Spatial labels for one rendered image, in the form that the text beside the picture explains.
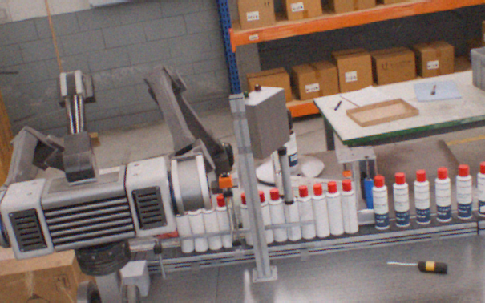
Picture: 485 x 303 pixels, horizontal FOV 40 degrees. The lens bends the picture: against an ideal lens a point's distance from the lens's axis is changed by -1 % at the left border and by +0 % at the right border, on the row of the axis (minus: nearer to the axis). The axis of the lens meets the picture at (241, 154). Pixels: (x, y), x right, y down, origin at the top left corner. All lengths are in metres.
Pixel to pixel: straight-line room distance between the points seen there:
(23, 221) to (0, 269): 0.63
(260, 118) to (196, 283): 0.67
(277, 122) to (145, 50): 4.54
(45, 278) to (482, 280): 1.39
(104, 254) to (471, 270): 1.26
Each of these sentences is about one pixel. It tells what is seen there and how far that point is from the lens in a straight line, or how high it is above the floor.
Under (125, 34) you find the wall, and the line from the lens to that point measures 6.66.
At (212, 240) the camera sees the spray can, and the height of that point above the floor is 0.92.
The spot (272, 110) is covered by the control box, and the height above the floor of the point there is 1.42.
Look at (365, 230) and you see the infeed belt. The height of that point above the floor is 0.88.
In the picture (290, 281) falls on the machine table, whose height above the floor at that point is 0.83.
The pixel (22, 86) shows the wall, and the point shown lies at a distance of 6.91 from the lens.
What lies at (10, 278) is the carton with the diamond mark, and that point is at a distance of 2.24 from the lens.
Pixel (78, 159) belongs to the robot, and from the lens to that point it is 1.63.
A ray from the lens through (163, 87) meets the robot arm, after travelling 2.02.
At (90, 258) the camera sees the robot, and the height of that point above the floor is 1.35.
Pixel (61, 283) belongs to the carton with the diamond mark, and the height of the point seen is 1.06.
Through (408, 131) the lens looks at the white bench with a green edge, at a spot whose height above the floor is 0.79.
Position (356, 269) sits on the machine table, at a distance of 2.40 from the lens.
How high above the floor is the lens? 2.14
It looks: 22 degrees down
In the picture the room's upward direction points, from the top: 9 degrees counter-clockwise
